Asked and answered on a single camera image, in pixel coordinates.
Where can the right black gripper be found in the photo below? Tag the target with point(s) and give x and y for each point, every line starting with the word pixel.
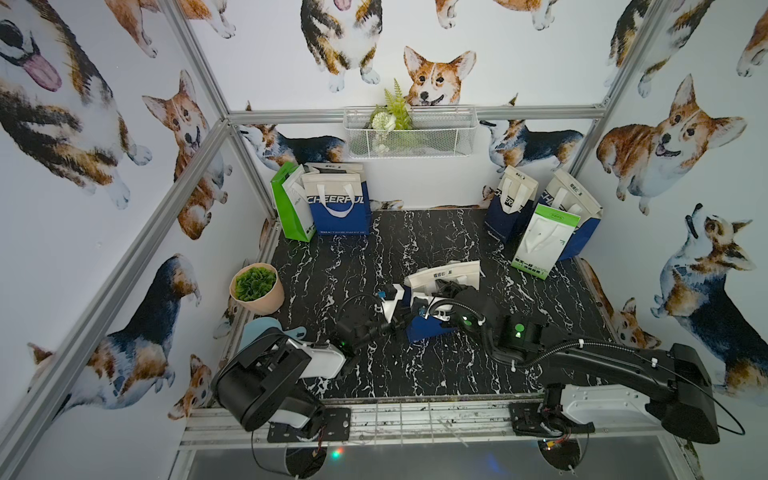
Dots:
pixel 444 300

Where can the green white bag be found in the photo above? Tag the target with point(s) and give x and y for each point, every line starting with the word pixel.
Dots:
pixel 292 203
pixel 544 240

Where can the blue white bag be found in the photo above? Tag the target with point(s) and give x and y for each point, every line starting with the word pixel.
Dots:
pixel 338 198

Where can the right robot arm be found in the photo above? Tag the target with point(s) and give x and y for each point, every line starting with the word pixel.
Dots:
pixel 675 381

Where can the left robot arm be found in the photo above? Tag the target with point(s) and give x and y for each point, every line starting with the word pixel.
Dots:
pixel 263 383

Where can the light blue cutting board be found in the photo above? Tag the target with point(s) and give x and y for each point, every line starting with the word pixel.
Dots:
pixel 258 326

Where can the potted green plant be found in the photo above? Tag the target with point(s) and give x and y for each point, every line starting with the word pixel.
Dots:
pixel 258 288

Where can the fern and white flower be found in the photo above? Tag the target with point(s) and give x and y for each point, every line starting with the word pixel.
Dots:
pixel 390 122

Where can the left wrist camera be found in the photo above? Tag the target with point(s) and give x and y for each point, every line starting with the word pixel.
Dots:
pixel 391 297

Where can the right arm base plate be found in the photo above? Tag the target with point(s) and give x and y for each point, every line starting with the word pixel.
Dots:
pixel 546 422

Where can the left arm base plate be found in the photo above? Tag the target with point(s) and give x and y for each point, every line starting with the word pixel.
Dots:
pixel 326 424

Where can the white wire basket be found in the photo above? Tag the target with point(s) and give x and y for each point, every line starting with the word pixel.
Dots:
pixel 437 132

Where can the aluminium front rail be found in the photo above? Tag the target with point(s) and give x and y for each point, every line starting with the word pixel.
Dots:
pixel 368 424

